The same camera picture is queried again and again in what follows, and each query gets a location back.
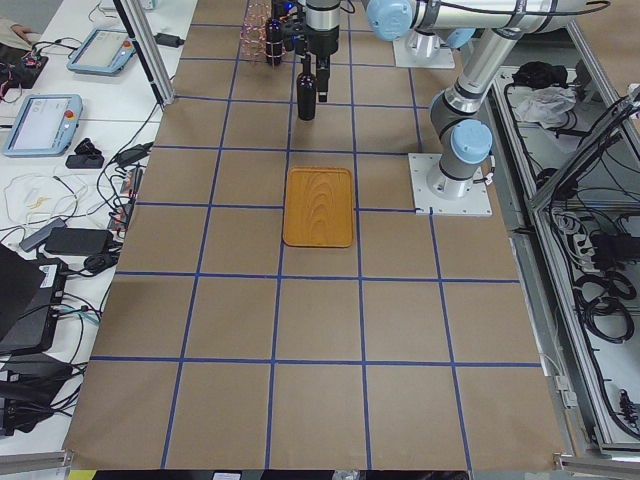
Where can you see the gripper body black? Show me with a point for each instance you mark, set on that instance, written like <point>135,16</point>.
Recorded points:
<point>322,43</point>

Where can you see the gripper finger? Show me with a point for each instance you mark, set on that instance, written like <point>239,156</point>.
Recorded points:
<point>323,71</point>

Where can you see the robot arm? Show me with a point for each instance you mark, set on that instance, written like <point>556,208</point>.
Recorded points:
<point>388,20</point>
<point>503,23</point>

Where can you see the wooden serving tray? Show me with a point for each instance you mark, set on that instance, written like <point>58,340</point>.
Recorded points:
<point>319,207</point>

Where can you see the black power adapter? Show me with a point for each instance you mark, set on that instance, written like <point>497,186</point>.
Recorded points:
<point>169,40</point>

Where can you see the teach pendant far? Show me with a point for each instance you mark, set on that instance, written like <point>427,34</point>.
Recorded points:
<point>104,52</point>

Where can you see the teach pendant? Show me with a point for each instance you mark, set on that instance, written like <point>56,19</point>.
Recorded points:
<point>104,52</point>
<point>45,125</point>

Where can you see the crumpled white cloth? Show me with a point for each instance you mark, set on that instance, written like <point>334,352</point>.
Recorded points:
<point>548,107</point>

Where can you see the teach pendant near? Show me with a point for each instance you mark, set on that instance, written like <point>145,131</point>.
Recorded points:
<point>45,125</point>

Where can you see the black power brick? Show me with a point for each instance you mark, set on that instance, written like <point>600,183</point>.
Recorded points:
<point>77,241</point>

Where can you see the black laptop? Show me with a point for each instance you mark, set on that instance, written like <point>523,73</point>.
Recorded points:
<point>30,291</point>

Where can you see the copper wire bottle basket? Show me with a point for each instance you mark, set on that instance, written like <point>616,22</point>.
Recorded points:
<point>253,36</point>

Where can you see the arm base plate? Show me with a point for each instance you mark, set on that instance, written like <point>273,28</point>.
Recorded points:
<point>424,49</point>
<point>436,194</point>

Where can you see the aluminium frame post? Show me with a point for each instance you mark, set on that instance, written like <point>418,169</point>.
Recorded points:
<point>135,22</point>

